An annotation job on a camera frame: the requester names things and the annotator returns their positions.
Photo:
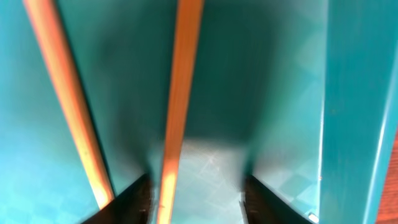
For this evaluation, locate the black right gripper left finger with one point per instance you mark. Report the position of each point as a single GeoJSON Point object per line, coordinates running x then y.
{"type": "Point", "coordinates": [132, 206]}

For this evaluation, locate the wooden chopstick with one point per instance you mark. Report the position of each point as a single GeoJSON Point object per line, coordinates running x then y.
{"type": "Point", "coordinates": [52, 40]}
{"type": "Point", "coordinates": [187, 30]}

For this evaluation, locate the teal plastic tray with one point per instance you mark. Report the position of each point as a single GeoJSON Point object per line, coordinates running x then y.
{"type": "Point", "coordinates": [300, 94]}

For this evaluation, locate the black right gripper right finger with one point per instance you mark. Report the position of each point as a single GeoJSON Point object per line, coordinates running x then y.
{"type": "Point", "coordinates": [263, 206]}

